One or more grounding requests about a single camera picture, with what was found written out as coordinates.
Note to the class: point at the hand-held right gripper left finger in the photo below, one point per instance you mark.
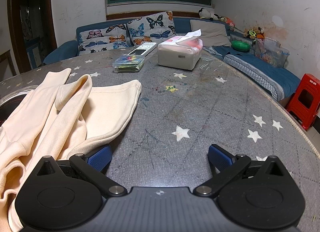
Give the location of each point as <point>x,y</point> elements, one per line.
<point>100,159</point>

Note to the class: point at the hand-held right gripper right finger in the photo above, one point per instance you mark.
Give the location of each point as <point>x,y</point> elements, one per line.
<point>220,158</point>

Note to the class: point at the cream sweatshirt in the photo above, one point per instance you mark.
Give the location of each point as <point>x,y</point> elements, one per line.
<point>62,122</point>

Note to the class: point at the grey star-print table cover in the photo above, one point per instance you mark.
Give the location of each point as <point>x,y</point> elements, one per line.
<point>200,102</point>

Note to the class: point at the blue patterned sofa blanket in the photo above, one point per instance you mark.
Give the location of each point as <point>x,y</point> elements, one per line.
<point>250,69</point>

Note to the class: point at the clear plastic box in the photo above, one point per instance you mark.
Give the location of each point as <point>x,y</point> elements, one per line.
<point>127,64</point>

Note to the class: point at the black built-in induction cooker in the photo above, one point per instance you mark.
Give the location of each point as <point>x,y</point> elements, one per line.
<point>10,109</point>

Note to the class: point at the green bowl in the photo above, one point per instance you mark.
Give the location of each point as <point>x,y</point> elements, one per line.
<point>240,45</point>

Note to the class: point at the clear toy storage bin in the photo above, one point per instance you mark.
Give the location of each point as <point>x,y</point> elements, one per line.
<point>271,54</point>

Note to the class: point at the white remote control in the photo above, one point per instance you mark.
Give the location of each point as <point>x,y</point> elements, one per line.
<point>142,49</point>

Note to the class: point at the red plastic stool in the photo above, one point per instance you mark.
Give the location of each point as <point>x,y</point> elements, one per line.
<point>310,81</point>

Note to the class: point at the pink white tissue pack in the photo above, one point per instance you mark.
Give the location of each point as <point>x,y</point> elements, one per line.
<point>185,41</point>

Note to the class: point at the plain grey cushion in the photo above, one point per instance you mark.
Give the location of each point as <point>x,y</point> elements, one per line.
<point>212,31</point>

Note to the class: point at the blue white cabinet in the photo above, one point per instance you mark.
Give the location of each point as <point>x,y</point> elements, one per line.
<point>33,50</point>

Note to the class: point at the brown teddy bear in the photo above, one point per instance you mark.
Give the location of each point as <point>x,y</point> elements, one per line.
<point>253,31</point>

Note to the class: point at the wooden chair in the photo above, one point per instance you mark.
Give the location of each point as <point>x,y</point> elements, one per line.
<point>7,59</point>

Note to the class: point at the pink plush toy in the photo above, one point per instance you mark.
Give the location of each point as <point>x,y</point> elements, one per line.
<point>230,21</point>

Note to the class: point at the blue sofa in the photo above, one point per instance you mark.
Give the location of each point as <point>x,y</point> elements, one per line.
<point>182,23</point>

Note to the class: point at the white black plush toy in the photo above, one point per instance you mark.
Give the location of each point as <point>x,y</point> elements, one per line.
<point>207,13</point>

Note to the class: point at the brown wooden door frame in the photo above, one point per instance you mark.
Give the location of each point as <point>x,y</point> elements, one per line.
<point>51,21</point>

